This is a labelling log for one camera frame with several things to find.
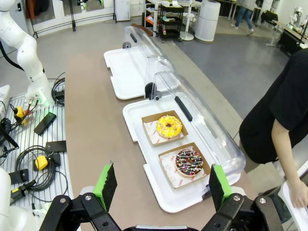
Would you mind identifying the black jacket on chair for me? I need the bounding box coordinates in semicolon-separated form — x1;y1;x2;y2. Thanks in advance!
260;10;280;26

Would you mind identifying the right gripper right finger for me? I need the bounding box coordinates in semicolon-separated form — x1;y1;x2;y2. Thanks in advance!
201;163;284;231

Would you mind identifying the large white table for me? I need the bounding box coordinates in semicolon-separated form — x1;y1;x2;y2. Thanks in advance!
277;180;308;231

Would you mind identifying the black cable bundle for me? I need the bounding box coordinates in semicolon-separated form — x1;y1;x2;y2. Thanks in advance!
0;117;20;150
48;71;66;105

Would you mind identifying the person's left hand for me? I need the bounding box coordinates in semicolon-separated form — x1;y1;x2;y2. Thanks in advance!
286;182;308;209

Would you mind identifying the black metal rack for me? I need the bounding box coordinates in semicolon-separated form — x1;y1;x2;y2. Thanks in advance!
29;0;118;39

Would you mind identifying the white box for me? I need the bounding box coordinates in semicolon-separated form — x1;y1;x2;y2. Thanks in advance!
0;84;12;114

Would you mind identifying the white cabinet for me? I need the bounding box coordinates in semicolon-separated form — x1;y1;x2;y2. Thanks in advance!
114;0;131;23

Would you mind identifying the black connector plug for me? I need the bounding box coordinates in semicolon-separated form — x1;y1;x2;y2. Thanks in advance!
9;179;37;201

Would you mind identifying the coiled black cable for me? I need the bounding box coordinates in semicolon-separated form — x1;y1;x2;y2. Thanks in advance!
14;144;69;204

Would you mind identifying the black flat plate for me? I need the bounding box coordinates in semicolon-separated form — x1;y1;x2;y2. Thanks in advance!
8;168;30;186
44;140;67;154

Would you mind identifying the black cable sleeve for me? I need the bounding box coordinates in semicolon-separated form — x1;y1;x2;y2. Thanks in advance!
0;39;25;72

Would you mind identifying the clear plastic display lid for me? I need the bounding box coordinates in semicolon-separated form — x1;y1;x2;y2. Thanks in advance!
122;25;181;89
144;70;247;175

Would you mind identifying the white display tray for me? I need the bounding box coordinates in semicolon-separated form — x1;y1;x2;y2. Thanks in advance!
122;91;242;214
103;46;181;100

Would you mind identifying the person's left forearm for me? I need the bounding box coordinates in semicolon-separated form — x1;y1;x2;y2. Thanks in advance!
271;117;300;193

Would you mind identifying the purple striped sprinkled donut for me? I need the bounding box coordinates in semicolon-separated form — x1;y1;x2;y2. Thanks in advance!
174;149;204;178

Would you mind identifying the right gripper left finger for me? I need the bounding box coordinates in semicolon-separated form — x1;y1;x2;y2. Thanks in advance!
45;160;122;231

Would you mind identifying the person in black top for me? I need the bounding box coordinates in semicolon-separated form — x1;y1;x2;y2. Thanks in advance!
239;48;308;165

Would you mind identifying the white pole stand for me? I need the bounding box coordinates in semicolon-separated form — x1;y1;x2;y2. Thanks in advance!
179;0;195;42

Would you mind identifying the black background table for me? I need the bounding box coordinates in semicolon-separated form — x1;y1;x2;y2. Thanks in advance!
265;19;308;56

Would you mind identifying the black rolling cart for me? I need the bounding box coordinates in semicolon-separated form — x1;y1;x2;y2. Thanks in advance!
158;0;183;42

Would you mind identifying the brown cardboard donut tray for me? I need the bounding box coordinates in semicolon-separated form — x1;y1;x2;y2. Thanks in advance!
157;142;213;189
141;110;189;148

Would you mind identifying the white printed paper liner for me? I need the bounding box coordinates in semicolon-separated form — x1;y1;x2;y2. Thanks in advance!
143;120;186;145
159;151;208;189

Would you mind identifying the yellow sprinkled donut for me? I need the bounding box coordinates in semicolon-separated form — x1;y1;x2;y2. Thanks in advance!
156;115;183;139

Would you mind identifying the man in grey hoodie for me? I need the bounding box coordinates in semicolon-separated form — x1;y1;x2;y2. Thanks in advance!
234;0;257;36

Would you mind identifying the black rectangular box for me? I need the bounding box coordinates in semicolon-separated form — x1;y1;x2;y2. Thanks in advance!
33;111;58;136

